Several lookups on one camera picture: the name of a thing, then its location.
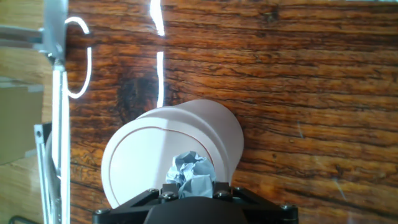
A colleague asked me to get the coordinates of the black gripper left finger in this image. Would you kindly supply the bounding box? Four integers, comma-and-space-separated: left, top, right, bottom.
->
92, 183, 180, 224

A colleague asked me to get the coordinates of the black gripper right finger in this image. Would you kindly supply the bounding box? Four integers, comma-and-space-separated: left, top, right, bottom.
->
213, 182, 299, 224

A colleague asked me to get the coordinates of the white paper ball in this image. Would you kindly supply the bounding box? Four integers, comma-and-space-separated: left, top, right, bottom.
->
165, 151, 218, 199

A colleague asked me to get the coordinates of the white plastic cup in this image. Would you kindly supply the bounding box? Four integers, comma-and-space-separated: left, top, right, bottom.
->
101, 98, 245, 210

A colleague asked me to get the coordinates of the black bent tube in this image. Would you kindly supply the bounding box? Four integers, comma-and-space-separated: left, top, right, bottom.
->
7, 215, 35, 224

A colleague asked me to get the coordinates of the brown cardboard box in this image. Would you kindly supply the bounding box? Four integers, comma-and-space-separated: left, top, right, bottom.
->
0, 83, 45, 166

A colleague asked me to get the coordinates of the aluminium table frame rail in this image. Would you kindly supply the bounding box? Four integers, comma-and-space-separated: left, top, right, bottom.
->
0, 0, 73, 224

